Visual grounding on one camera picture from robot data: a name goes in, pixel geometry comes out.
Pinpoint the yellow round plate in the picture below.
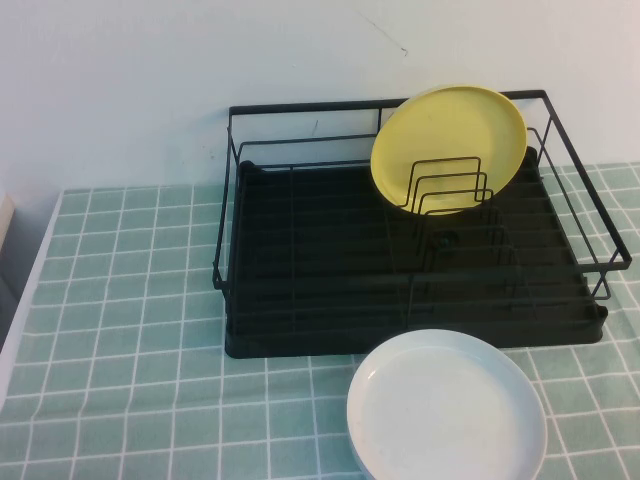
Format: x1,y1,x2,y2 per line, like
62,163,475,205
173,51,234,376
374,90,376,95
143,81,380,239
369,85,530,217

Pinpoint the white round plate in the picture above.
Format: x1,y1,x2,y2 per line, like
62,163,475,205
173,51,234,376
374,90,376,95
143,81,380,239
346,328,549,480

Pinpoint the green checked tablecloth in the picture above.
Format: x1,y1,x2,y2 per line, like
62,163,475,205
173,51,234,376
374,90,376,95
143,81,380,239
0,162,640,480

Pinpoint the white side table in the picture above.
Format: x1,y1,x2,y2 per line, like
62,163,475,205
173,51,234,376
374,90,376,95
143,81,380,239
0,194,17,261

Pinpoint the black wire dish rack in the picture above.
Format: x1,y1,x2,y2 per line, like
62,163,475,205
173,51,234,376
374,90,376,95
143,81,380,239
209,88,630,321

